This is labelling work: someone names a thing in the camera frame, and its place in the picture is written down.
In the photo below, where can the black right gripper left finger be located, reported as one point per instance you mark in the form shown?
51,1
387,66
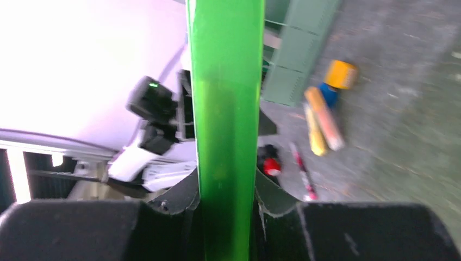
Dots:
163,229

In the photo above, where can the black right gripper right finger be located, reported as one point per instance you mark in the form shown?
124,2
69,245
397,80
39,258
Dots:
288,229

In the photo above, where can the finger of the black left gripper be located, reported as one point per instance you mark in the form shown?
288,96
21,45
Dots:
266,126

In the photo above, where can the green clip file folder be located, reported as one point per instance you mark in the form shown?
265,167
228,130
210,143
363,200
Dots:
226,46

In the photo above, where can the green mesh file rack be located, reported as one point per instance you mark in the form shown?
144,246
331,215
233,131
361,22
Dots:
293,38

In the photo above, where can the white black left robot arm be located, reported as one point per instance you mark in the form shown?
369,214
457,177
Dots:
166,124

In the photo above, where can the red black stamp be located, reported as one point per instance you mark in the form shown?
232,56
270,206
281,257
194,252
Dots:
268,160

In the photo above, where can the red gel pen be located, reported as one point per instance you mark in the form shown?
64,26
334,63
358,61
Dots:
304,174

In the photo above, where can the yellow highlighter marker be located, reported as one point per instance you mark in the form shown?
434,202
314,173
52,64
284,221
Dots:
317,143

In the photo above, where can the orange highlighter marker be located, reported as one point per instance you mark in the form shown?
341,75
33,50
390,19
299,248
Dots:
331,133

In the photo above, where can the blue eraser block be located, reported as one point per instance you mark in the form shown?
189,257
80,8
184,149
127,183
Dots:
330,94

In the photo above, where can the yellow eraser block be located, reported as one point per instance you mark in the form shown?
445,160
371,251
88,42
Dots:
340,74

